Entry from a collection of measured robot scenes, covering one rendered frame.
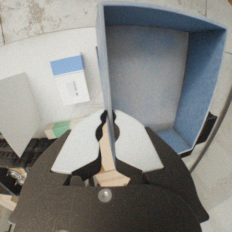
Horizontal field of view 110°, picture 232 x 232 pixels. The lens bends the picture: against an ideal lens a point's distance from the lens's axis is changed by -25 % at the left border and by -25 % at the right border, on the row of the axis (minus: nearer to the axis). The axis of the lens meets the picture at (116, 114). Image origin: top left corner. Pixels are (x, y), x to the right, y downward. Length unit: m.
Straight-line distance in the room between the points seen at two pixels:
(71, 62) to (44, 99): 0.27
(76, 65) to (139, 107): 0.32
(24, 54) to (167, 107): 0.60
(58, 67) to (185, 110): 0.43
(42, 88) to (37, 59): 0.14
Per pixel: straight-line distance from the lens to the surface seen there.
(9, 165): 0.71
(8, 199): 1.42
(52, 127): 0.65
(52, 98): 0.61
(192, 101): 0.21
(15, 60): 0.66
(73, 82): 0.46
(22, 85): 0.60
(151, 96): 0.19
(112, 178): 0.82
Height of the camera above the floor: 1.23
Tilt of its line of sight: 58 degrees down
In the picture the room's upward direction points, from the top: 160 degrees clockwise
